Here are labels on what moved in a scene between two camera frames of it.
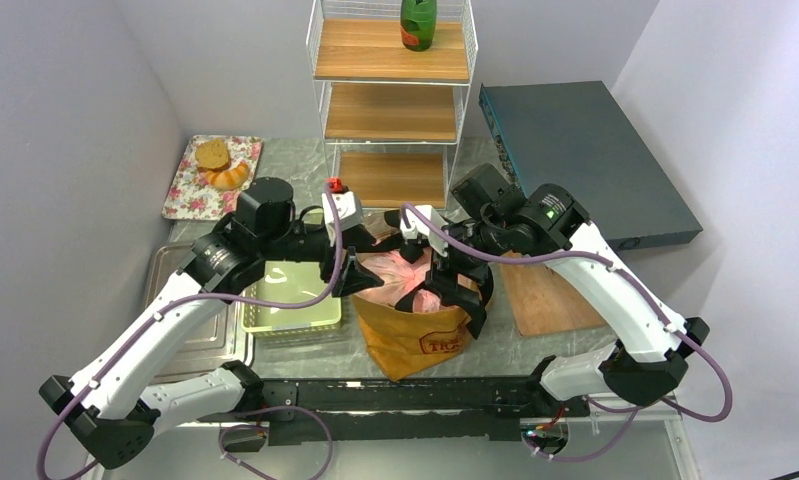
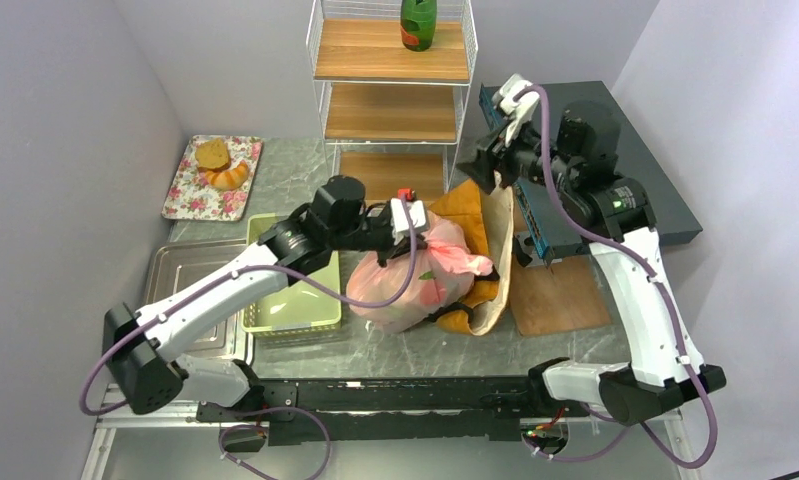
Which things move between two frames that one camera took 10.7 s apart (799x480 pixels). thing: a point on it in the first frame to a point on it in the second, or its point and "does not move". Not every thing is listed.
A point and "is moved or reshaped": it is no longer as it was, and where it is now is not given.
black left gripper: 336,266 to 382,232
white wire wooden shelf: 391,116 does not move
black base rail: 400,412 does not move
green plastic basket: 293,282 does not move
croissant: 227,179 does not move
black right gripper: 452,273 to 495,160
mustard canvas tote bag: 403,344 is moved or reshaped
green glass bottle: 418,23 does not move
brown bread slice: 212,155 does not move
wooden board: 541,302 does not move
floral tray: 192,197 does not move
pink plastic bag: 400,276 is moved or reshaped
